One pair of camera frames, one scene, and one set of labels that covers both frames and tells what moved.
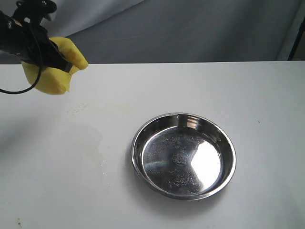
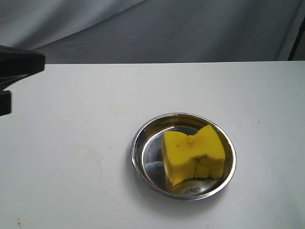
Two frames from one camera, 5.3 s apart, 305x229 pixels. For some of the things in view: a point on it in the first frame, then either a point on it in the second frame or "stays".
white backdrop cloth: (174, 31) stays
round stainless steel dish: (183, 156) stays
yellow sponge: (53, 80) -> (186, 157)
